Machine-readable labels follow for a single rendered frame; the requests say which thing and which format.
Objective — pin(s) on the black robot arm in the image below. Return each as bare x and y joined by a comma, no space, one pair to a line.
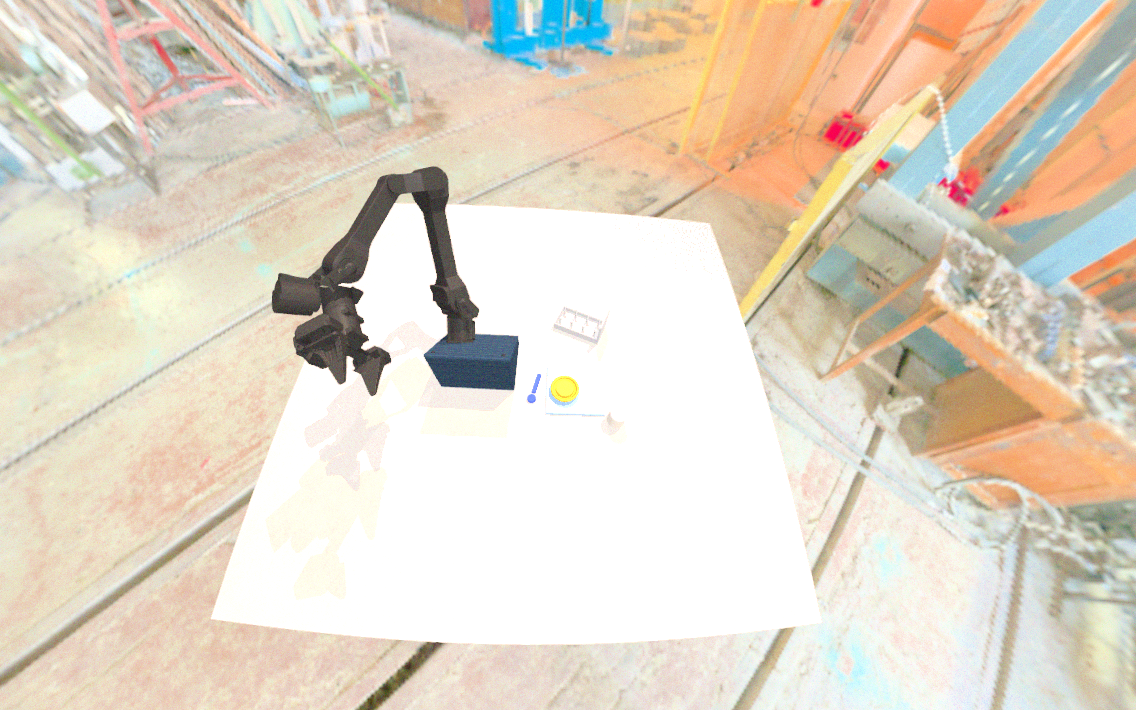
347,259

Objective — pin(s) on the yellow plate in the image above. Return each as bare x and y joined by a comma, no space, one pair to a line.
564,388

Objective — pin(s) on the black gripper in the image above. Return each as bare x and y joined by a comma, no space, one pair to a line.
337,334

